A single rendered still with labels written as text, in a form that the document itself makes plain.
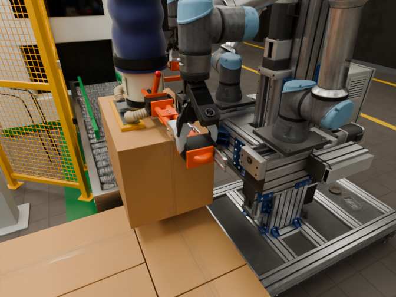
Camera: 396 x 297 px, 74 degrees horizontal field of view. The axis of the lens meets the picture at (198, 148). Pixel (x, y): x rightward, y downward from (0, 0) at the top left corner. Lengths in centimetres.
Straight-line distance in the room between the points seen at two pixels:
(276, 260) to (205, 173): 78
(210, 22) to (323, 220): 169
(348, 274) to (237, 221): 77
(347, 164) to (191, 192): 67
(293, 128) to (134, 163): 63
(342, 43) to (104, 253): 123
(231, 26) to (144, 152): 57
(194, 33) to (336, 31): 47
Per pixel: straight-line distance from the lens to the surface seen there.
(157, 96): 103
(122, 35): 111
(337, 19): 92
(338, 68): 95
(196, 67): 61
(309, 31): 125
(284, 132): 111
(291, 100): 106
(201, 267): 124
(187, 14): 60
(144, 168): 105
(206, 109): 59
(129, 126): 111
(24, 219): 255
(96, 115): 266
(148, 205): 117
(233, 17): 65
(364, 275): 215
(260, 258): 172
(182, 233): 136
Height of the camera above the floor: 157
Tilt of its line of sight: 31 degrees down
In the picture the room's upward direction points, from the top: straight up
